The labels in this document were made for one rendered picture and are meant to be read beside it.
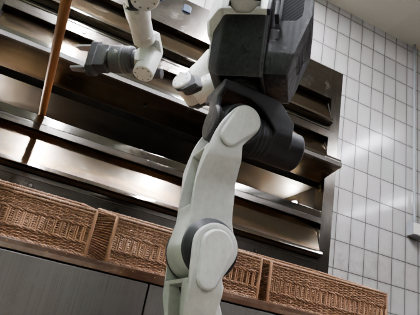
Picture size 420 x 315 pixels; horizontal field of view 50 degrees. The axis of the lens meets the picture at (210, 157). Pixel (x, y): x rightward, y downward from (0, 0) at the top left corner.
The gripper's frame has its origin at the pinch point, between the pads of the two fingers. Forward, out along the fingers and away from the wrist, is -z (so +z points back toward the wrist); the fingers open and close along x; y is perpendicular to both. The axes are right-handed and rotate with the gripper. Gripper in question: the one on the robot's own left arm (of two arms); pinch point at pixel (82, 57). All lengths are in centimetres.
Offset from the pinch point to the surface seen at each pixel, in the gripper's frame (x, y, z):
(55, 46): 1.2, -7.3, -5.6
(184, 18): -78, 71, 1
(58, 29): 1.1, -15.4, -0.2
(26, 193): 46.5, 3.7, -5.9
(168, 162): 4, 76, 9
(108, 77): -20.0, 42.0, -14.3
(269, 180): -13, 132, 51
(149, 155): 4, 70, 1
